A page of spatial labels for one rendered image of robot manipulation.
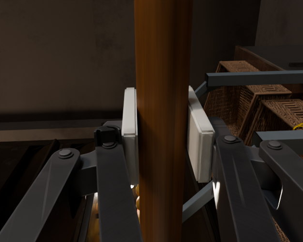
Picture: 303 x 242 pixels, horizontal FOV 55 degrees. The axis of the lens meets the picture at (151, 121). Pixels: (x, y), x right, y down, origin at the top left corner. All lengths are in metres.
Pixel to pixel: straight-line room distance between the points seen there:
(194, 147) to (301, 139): 0.53
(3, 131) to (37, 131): 0.35
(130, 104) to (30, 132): 3.16
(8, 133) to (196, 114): 3.27
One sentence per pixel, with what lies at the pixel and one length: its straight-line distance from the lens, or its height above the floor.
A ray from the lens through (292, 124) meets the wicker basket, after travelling 1.00.
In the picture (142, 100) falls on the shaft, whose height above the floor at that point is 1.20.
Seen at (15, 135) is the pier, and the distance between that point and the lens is 3.38.
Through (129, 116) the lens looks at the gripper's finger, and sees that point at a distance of 0.15.
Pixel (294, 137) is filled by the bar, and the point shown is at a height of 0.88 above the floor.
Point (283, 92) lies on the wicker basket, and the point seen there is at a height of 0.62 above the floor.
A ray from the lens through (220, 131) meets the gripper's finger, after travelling 0.16.
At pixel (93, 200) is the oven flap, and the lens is 1.18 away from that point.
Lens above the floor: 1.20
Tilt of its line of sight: 2 degrees down
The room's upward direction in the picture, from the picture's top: 92 degrees counter-clockwise
